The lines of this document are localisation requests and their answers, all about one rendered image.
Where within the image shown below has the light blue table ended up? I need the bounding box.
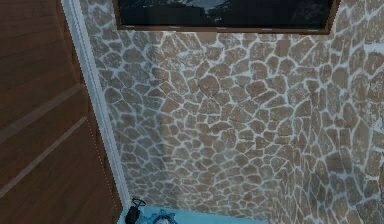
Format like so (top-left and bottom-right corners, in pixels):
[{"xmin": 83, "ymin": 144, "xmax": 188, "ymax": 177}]
[{"xmin": 117, "ymin": 203, "xmax": 270, "ymax": 224}]

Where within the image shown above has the grey round object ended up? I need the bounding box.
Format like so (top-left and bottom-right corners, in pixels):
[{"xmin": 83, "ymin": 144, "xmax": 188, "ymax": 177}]
[{"xmin": 151, "ymin": 213, "xmax": 178, "ymax": 224}]

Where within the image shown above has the small black ringed object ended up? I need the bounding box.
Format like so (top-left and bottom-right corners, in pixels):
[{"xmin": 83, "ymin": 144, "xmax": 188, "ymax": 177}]
[{"xmin": 125, "ymin": 197, "xmax": 147, "ymax": 224}]

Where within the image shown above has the brown wooden door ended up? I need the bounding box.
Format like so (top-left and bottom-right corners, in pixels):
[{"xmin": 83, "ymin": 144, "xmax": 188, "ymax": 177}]
[{"xmin": 0, "ymin": 0, "xmax": 132, "ymax": 224}]

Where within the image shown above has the dark framed wall picture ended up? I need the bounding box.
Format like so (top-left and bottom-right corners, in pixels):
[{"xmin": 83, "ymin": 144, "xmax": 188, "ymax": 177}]
[{"xmin": 112, "ymin": 0, "xmax": 342, "ymax": 36}]

